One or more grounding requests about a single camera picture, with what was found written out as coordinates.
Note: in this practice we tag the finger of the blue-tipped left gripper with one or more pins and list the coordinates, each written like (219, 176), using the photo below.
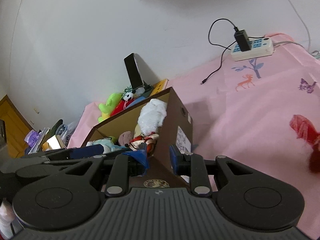
(89, 151)

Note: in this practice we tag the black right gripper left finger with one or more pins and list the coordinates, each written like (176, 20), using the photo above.
(127, 164)

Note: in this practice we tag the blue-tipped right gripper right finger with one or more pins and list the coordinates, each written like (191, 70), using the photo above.
(193, 166)

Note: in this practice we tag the red white doll toy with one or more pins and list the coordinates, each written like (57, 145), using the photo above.
(148, 141)

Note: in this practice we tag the brown cardboard box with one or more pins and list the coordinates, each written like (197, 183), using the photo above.
(176, 128)

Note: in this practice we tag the white plush toy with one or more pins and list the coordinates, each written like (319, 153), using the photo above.
(152, 116)

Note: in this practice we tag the light blue plush toy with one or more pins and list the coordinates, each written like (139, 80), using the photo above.
(109, 144)

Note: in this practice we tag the pink plush toy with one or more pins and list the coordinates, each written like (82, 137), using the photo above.
(125, 138)

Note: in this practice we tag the pile of clutter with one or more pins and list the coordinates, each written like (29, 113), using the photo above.
(53, 138)

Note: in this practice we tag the green yellow plush toy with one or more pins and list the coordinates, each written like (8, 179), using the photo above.
(107, 108)

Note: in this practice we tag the red pepper plush toy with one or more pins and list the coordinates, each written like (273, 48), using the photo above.
(121, 106)

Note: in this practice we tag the small panda plush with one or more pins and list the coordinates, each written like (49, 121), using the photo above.
(129, 93)

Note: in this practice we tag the wooden cabinet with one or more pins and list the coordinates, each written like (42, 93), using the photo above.
(16, 128)

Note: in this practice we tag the pink deer-print bedsheet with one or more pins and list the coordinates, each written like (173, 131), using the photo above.
(244, 110)

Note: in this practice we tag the yellow book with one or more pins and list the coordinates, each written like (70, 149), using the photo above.
(160, 86)

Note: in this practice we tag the black smartphone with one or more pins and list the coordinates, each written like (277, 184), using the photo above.
(133, 72)

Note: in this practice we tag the white power strip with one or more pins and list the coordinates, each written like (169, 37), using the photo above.
(260, 47)

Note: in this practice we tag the black charger plug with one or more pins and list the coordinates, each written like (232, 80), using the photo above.
(242, 39)

